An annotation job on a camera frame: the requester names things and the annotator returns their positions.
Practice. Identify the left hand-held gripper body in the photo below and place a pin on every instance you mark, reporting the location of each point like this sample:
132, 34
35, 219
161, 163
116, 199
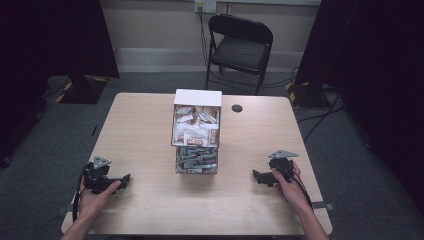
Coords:
96, 173

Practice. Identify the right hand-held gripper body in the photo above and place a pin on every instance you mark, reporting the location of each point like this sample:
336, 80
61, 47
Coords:
281, 165

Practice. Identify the person's left hand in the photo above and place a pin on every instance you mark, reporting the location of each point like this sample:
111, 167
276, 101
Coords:
93, 200

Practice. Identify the person's right hand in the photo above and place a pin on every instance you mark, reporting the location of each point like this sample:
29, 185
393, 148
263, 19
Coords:
290, 191

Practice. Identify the grey tape strip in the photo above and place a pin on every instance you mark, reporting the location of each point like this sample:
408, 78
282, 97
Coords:
323, 205
64, 209

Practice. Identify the black stand base striped tape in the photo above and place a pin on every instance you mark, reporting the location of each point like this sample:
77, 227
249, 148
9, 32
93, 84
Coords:
83, 90
308, 95

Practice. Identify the pile of white brown packets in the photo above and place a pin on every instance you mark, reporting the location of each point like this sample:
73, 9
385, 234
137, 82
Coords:
196, 128

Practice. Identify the white two-tier storage box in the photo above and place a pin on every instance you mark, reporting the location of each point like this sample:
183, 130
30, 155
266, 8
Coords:
197, 97

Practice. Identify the black folding chair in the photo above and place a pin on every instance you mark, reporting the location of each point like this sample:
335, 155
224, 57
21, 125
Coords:
241, 50

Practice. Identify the dark curtain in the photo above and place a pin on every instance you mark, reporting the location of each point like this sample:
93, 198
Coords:
376, 66
40, 50

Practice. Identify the white wall outlet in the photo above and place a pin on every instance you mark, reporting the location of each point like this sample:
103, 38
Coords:
205, 5

